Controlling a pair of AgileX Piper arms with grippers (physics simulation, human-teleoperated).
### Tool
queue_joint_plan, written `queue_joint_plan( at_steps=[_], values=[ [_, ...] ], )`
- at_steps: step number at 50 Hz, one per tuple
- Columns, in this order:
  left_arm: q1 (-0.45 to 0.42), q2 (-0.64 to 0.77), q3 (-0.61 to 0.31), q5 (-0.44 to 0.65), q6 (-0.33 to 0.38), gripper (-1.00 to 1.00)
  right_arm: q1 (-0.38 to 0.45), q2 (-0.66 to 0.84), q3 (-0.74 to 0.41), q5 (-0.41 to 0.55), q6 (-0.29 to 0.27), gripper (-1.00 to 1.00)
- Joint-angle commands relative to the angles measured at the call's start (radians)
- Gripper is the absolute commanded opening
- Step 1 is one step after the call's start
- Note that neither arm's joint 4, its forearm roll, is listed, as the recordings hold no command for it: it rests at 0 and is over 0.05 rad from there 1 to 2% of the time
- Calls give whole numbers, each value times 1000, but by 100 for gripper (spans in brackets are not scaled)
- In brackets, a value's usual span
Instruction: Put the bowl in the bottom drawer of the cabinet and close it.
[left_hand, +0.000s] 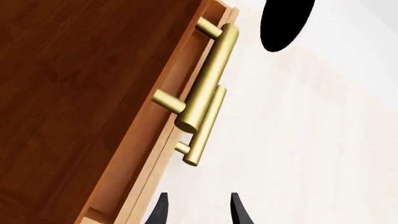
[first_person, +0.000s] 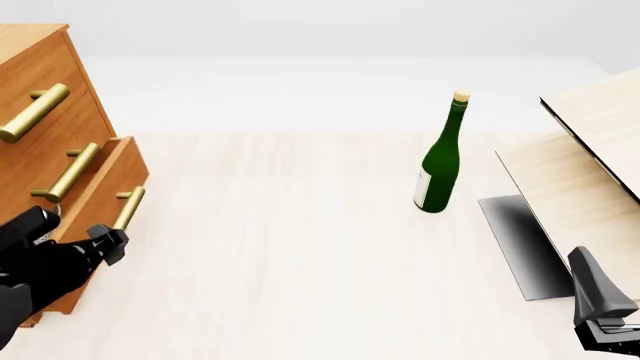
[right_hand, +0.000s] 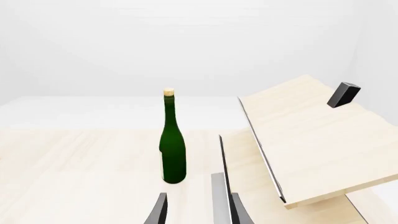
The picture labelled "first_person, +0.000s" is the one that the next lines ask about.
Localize green wine bottle with cork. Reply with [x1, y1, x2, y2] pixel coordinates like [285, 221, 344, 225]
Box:
[412, 89, 472, 214]

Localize wooden drawer with medium handle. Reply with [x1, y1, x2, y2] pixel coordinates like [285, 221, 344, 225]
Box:
[0, 88, 119, 226]

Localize short brass drawer handle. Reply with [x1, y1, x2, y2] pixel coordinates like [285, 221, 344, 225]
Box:
[112, 186, 147, 231]

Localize pale wooden wine rack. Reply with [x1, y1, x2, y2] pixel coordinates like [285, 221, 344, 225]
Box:
[478, 66, 640, 302]

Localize wooden cabinet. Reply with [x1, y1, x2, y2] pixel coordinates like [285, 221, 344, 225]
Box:
[0, 24, 150, 328]

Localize wooden drawer with long handle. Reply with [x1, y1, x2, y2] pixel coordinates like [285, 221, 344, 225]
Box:
[0, 31, 94, 137]

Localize wooden drawer with short handle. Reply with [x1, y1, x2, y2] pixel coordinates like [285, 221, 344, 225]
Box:
[37, 135, 150, 315]

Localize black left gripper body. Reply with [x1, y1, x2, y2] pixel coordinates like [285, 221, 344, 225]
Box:
[87, 223, 130, 267]

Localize medium brass drawer handle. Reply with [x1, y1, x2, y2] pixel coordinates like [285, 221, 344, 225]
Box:
[30, 141, 101, 204]

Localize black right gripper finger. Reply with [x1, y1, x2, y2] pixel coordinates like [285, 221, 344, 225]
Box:
[568, 246, 640, 327]

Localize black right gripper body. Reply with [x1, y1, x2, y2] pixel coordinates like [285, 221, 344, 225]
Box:
[573, 312, 640, 356]

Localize long brass drawer handle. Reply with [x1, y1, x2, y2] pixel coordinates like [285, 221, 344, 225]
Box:
[0, 82, 71, 144]

